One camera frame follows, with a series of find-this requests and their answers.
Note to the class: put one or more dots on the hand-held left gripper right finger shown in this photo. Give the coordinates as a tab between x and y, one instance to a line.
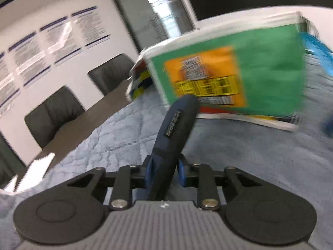
181	172

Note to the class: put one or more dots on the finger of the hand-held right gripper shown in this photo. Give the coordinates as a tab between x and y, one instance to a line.
328	125

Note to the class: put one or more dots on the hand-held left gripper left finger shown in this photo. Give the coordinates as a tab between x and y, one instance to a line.
149	173

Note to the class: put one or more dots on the navy blue power bank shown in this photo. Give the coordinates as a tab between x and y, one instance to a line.
174	132

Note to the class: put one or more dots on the green printed bag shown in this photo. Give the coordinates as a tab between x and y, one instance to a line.
268	78

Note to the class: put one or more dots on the blue-grey fleece blanket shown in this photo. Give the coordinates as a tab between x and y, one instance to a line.
247	156

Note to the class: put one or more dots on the dark wooden table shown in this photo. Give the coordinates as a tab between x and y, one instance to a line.
85	119

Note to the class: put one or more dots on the black office chair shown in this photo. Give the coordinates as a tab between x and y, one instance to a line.
52	112
111	73

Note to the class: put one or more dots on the white paper sheet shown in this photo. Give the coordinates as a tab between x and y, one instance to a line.
31	173

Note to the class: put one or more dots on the glass door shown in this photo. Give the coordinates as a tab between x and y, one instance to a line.
156	10

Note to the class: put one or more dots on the white wall poster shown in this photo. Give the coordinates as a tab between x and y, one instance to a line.
91	26
7	83
61	40
28	58

